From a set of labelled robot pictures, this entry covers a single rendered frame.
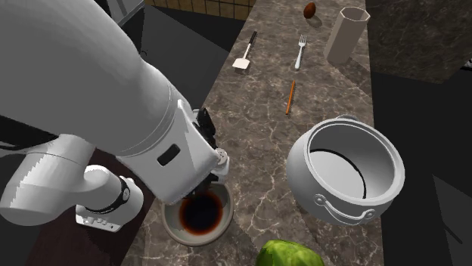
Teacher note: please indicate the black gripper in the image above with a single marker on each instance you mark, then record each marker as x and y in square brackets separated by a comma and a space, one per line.
[205, 127]

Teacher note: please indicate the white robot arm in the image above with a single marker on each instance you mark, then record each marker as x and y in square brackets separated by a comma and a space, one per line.
[81, 81]

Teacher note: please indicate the orange pencil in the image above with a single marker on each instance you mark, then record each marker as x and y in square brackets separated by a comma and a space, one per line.
[290, 97]

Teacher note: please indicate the beige bowl with dark liquid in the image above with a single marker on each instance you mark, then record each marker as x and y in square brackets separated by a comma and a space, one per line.
[173, 228]

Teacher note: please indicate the white fork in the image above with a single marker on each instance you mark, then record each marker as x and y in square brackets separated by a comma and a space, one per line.
[299, 55]

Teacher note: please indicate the green melon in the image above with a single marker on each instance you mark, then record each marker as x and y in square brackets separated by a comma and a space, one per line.
[287, 255]

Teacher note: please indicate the brown egg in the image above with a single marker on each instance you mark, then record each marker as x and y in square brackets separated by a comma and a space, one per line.
[309, 10]

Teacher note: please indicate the beige octagonal vase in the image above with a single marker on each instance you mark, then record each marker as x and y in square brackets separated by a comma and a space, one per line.
[343, 38]

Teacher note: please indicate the dark red robot stand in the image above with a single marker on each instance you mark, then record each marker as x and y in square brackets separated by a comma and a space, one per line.
[55, 243]

